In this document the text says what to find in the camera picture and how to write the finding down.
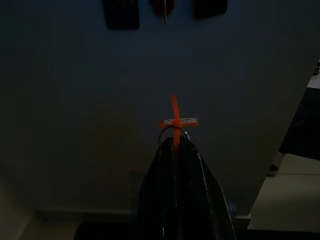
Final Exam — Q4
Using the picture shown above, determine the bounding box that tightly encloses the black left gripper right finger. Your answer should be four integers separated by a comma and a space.
174, 136, 238, 240

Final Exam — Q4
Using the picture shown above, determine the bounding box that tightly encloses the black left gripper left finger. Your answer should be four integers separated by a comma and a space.
136, 136, 180, 240

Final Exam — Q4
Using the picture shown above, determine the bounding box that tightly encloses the black card holder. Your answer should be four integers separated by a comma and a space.
192, 0, 228, 20

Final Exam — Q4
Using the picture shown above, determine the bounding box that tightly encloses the key bunch with red fob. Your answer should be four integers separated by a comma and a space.
149, 0, 176, 25

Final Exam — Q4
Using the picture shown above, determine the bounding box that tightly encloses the orange key tag with ring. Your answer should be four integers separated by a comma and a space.
157, 93, 200, 152

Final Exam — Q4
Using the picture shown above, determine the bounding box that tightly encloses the dark grey door mat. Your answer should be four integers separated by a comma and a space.
277, 87, 320, 162

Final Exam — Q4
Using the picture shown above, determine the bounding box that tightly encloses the dark blue card holder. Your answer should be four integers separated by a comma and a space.
102, 0, 140, 31

